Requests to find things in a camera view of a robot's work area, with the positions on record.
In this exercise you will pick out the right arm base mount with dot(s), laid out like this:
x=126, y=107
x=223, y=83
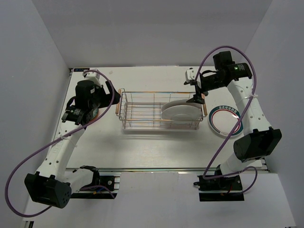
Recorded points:
x=219, y=189

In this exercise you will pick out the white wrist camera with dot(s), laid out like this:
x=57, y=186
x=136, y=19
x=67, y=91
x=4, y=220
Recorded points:
x=190, y=75
x=93, y=76

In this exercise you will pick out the orange plate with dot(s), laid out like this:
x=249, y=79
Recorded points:
x=96, y=114

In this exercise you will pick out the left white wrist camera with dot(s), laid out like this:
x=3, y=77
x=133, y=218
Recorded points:
x=93, y=76

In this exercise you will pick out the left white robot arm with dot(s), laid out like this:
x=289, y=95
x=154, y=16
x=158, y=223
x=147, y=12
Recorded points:
x=50, y=185

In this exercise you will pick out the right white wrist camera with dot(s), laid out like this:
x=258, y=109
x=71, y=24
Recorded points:
x=190, y=75

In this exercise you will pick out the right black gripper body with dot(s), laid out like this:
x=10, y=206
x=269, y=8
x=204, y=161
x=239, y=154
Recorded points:
x=210, y=82

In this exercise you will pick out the black corner label left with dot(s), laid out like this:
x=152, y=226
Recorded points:
x=80, y=69

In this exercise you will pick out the white plate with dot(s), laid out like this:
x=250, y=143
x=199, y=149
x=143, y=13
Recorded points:
x=181, y=113
x=179, y=102
x=222, y=119

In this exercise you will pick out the metal wire dish rack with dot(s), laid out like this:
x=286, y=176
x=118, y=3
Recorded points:
x=159, y=111

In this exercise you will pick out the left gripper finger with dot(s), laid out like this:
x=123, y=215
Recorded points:
x=110, y=87
x=116, y=97

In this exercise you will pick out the aluminium front rail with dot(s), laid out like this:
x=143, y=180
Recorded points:
x=263, y=168

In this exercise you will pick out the white plate front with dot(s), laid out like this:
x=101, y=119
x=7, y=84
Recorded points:
x=181, y=113

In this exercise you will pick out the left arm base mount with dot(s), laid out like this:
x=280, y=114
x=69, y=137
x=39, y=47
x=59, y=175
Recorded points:
x=104, y=185

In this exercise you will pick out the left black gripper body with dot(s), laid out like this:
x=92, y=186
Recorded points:
x=102, y=99

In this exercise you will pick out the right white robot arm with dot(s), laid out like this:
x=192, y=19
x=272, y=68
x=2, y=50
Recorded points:
x=234, y=71

